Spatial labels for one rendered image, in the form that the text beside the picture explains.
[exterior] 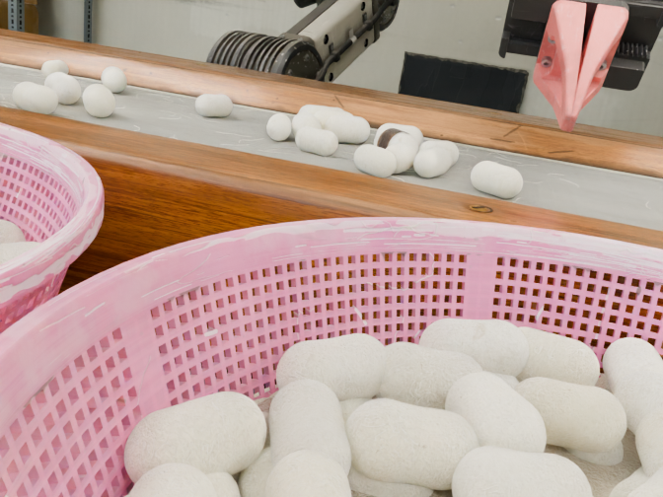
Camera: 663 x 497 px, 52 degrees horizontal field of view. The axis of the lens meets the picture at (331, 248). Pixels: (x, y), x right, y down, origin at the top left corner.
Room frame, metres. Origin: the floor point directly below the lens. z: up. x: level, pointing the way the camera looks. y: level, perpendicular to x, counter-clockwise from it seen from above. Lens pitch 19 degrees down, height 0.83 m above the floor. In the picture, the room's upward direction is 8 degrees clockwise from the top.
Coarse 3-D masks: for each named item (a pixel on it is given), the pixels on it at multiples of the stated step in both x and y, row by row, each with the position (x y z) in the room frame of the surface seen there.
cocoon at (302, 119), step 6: (300, 114) 0.50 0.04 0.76; (306, 114) 0.50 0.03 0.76; (312, 114) 0.51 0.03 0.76; (294, 120) 0.50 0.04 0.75; (300, 120) 0.49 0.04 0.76; (306, 120) 0.49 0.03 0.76; (312, 120) 0.49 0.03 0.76; (318, 120) 0.49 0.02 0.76; (294, 126) 0.49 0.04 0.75; (300, 126) 0.49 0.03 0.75; (312, 126) 0.49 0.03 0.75; (318, 126) 0.49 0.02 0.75; (294, 132) 0.49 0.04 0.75
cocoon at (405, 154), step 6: (396, 144) 0.44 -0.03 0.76; (402, 144) 0.44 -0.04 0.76; (408, 144) 0.45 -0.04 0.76; (390, 150) 0.43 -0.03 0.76; (396, 150) 0.43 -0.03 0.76; (402, 150) 0.43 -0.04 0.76; (408, 150) 0.44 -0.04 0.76; (396, 156) 0.43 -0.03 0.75; (402, 156) 0.43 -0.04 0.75; (408, 156) 0.43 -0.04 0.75; (414, 156) 0.44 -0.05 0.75; (402, 162) 0.43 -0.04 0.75; (408, 162) 0.43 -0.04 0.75; (396, 168) 0.43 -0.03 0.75; (402, 168) 0.43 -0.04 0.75; (408, 168) 0.44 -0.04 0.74
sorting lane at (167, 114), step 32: (0, 64) 0.68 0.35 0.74; (0, 96) 0.51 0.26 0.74; (128, 96) 0.60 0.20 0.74; (160, 96) 0.63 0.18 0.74; (128, 128) 0.46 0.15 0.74; (160, 128) 0.47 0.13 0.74; (192, 128) 0.49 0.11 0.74; (224, 128) 0.51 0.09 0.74; (256, 128) 0.53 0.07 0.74; (288, 160) 0.43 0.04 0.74; (320, 160) 0.44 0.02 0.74; (352, 160) 0.46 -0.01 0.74; (480, 160) 0.53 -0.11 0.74; (512, 160) 0.56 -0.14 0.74; (544, 160) 0.58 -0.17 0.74; (480, 192) 0.41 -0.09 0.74; (544, 192) 0.44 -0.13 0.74; (576, 192) 0.46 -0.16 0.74; (608, 192) 0.47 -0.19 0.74; (640, 192) 0.49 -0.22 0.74; (640, 224) 0.39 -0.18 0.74
